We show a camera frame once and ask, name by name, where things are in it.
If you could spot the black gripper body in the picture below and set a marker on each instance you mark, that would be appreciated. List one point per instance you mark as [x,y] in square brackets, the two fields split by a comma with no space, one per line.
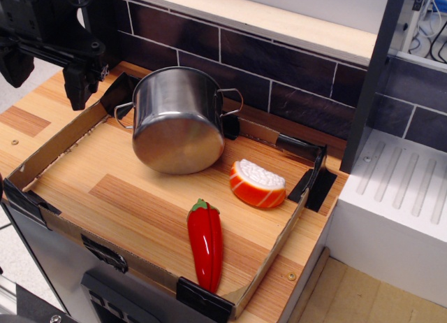
[50,30]

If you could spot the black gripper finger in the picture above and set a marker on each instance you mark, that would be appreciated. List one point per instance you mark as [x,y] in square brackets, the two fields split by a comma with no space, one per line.
[16,66]
[81,82]

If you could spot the stainless steel pot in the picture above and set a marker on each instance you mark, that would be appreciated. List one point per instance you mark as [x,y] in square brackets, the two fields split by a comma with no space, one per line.
[178,120]

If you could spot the cardboard fence with black tape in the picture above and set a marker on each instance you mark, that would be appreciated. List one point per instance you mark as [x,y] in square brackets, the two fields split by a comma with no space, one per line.
[109,234]

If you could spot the red toy chili pepper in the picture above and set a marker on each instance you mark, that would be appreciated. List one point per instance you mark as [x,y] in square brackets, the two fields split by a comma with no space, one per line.
[206,240]

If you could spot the toy salmon sushi piece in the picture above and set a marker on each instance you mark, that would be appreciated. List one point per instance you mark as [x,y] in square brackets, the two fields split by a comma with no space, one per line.
[257,186]

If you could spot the wooden shelf board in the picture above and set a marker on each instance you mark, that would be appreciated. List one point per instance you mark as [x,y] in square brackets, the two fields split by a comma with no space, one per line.
[319,36]

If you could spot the white dish drainer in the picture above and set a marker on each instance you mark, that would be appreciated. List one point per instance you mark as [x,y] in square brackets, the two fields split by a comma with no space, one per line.
[402,181]

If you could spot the dark grey vertical post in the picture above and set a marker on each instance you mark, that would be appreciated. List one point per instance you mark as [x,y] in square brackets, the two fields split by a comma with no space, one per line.
[367,107]

